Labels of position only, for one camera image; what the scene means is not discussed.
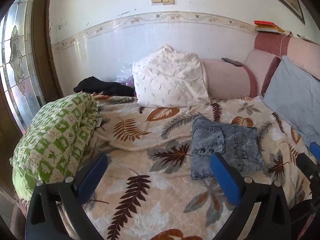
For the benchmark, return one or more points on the beige wall switch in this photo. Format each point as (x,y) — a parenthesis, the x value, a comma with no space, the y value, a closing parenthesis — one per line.
(164,2)

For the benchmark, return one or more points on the blue denim pants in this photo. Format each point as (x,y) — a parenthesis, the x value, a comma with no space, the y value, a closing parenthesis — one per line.
(238,145)

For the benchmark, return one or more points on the pink quilted bolster pillow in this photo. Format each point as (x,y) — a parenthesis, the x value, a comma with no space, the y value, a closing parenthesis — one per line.
(227,81)

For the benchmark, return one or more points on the leaf pattern fleece blanket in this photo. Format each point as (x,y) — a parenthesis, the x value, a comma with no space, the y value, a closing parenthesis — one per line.
(147,191)

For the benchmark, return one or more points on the green patterned folded quilt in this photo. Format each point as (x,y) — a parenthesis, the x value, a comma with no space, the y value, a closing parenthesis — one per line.
(54,143)

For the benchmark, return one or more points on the stained glass door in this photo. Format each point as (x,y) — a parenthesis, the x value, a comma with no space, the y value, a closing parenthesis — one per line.
(28,75)

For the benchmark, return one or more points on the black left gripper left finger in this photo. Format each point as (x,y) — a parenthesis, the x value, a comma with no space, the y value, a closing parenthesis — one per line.
(44,220)

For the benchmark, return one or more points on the light blue pillow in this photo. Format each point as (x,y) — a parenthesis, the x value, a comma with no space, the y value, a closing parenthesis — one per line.
(293,94)

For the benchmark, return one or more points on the cream floral pillow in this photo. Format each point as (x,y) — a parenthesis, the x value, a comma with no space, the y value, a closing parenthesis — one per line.
(167,78)

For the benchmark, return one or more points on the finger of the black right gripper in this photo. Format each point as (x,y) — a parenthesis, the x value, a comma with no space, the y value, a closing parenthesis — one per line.
(305,215)

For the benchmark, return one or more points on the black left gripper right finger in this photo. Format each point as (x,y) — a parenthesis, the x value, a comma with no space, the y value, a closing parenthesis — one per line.
(272,220)

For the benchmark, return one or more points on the black garment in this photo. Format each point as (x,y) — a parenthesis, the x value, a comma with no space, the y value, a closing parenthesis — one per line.
(93,85)

